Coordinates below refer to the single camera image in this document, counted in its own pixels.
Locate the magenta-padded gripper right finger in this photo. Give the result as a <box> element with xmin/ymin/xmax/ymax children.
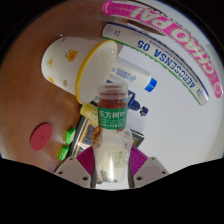
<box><xmin>128</xmin><ymin>146</ymin><xmax>170</xmax><ymax>189</ymax></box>

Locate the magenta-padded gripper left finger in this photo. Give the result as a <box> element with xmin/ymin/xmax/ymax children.
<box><xmin>54</xmin><ymin>146</ymin><xmax>98</xmax><ymax>189</ymax></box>

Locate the clear green-labelled drink bottle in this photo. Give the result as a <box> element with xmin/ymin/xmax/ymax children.
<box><xmin>92</xmin><ymin>82</ymin><xmax>134</xmax><ymax>184</ymax></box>

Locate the flat round red coaster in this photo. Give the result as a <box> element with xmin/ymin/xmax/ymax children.
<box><xmin>29</xmin><ymin>123</ymin><xmax>53</xmax><ymax>152</ymax></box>

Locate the dark blue pump bottle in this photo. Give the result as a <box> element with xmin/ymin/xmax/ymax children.
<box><xmin>126</xmin><ymin>89</ymin><xmax>150</xmax><ymax>118</ymax></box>

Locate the white blue-capped lotion bottle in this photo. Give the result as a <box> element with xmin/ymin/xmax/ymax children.
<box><xmin>111</xmin><ymin>57</ymin><xmax>158</xmax><ymax>93</ymax></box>

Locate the white yellow-rimmed mug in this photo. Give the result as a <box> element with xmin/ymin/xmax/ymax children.
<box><xmin>40</xmin><ymin>35</ymin><xmax>119</xmax><ymax>106</ymax></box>

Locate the white green shuttlecock tube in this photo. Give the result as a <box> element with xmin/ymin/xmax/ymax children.
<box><xmin>101</xmin><ymin>22</ymin><xmax>210</xmax><ymax>107</ymax></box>

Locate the pink shuttlecock tube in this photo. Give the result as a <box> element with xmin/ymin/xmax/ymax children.
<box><xmin>102</xmin><ymin>0</ymin><xmax>224</xmax><ymax>99</ymax></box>

